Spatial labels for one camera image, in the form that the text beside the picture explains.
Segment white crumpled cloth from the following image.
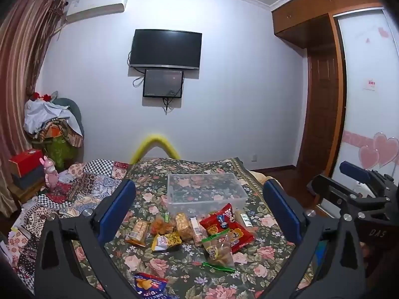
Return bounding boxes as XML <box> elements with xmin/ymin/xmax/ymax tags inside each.
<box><xmin>24</xmin><ymin>99</ymin><xmax>83</xmax><ymax>137</ymax></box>

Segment red snack bag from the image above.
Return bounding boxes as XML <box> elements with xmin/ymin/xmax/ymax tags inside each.
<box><xmin>199</xmin><ymin>203</ymin><xmax>254</xmax><ymax>253</ymax></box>

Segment small pink heart sticker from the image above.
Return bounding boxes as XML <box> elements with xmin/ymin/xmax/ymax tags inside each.
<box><xmin>358</xmin><ymin>145</ymin><xmax>381</xmax><ymax>170</ymax></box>

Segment patchwork quilt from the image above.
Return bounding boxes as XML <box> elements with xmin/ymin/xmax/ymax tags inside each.
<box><xmin>5</xmin><ymin>159</ymin><xmax>131</xmax><ymax>295</ymax></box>

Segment beige bedsheet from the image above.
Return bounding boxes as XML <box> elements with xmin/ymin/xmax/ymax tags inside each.
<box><xmin>250</xmin><ymin>171</ymin><xmax>274</xmax><ymax>191</ymax></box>

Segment brown wooden door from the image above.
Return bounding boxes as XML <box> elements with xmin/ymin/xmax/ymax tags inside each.
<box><xmin>296</xmin><ymin>47</ymin><xmax>347</xmax><ymax>171</ymax></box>

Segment white air conditioner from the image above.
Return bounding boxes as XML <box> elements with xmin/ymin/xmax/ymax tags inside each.
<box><xmin>64</xmin><ymin>0</ymin><xmax>130</xmax><ymax>23</ymax></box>

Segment white sliding wardrobe door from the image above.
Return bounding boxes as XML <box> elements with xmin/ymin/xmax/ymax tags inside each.
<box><xmin>331</xmin><ymin>8</ymin><xmax>399</xmax><ymax>190</ymax></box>

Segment clear plastic storage bin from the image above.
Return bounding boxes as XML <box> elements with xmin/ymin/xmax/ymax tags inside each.
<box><xmin>167</xmin><ymin>173</ymin><xmax>249</xmax><ymax>214</ymax></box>

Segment green cloth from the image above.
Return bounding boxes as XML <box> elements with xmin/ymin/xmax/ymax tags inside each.
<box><xmin>48</xmin><ymin>135</ymin><xmax>78</xmax><ymax>163</ymax></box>

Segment striped brown curtain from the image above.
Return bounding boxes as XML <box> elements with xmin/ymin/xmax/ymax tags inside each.
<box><xmin>0</xmin><ymin>0</ymin><xmax>67</xmax><ymax>212</ymax></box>

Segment clear snack bag green seal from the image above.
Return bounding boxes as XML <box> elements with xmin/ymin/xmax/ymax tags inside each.
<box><xmin>201</xmin><ymin>229</ymin><xmax>236</xmax><ymax>271</ymax></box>

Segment blue chips bag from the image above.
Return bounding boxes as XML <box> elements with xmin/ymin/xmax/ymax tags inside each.
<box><xmin>134</xmin><ymin>272</ymin><xmax>169</xmax><ymax>299</ymax></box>

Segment white and green snack packet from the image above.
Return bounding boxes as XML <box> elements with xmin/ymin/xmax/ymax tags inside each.
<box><xmin>235</xmin><ymin>210</ymin><xmax>258</xmax><ymax>232</ymax></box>

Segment wall-mounted black television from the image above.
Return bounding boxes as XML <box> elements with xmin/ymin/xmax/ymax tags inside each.
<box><xmin>129</xmin><ymin>29</ymin><xmax>202</xmax><ymax>71</ymax></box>

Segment wooden nightstand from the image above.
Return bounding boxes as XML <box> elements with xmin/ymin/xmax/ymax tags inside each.
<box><xmin>7</xmin><ymin>177</ymin><xmax>48</xmax><ymax>214</ymax></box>

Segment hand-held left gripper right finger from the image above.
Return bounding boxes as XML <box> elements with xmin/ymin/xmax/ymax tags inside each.
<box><xmin>263</xmin><ymin>178</ymin><xmax>367</xmax><ymax>299</ymax></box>

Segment clear cracker packet orange edges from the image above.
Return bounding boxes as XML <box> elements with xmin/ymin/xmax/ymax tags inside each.
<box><xmin>125</xmin><ymin>219</ymin><xmax>150</xmax><ymax>247</ymax></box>

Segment small black monitor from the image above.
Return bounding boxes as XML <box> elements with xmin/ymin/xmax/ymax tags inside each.
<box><xmin>143</xmin><ymin>69</ymin><xmax>184</xmax><ymax>98</ymax></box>

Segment yellow foam tube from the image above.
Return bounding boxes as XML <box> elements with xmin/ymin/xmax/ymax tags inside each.
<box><xmin>129</xmin><ymin>133</ymin><xmax>181</xmax><ymax>165</ymax></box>

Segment clear rice cake packet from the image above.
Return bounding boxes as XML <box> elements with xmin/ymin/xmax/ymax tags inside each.
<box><xmin>175</xmin><ymin>212</ymin><xmax>194</xmax><ymax>241</ymax></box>

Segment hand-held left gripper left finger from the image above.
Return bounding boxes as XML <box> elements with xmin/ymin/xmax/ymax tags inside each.
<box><xmin>34</xmin><ymin>178</ymin><xmax>147</xmax><ymax>299</ymax></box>

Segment large pink heart sticker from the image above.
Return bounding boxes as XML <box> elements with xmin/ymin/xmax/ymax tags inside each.
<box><xmin>373</xmin><ymin>132</ymin><xmax>399</xmax><ymax>168</ymax></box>

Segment wooden overhead cabinet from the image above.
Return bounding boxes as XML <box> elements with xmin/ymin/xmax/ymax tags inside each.
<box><xmin>271</xmin><ymin>0</ymin><xmax>385</xmax><ymax>49</ymax></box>

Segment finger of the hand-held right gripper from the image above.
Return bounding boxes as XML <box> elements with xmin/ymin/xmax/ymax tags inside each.
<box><xmin>339</xmin><ymin>161</ymin><xmax>399</xmax><ymax>194</ymax></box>
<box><xmin>307</xmin><ymin>174</ymin><xmax>390</xmax><ymax>217</ymax></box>

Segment pink bunny toy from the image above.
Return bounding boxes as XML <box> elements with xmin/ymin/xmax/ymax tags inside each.
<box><xmin>39</xmin><ymin>155</ymin><xmax>58</xmax><ymax>188</ymax></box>

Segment clear bag of orange fried snacks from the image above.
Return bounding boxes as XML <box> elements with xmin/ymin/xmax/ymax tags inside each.
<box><xmin>150</xmin><ymin>213</ymin><xmax>175</xmax><ymax>235</ymax></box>

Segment dark floral blanket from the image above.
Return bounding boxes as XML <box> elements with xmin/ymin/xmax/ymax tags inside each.
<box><xmin>71</xmin><ymin>156</ymin><xmax>316</xmax><ymax>299</ymax></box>

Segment red box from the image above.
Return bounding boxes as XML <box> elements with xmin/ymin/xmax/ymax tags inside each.
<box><xmin>9</xmin><ymin>149</ymin><xmax>44</xmax><ymax>172</ymax></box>

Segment white and pink wafer packet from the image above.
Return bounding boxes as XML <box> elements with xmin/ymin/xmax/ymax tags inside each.
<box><xmin>190</xmin><ymin>216</ymin><xmax>208</xmax><ymax>246</ymax></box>

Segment yellow snack packet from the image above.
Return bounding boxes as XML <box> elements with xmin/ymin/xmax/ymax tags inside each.
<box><xmin>152</xmin><ymin>232</ymin><xmax>183</xmax><ymax>253</ymax></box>

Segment grey box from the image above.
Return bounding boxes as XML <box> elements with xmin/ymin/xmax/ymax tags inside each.
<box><xmin>11</xmin><ymin>165</ymin><xmax>46</xmax><ymax>190</ymax></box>

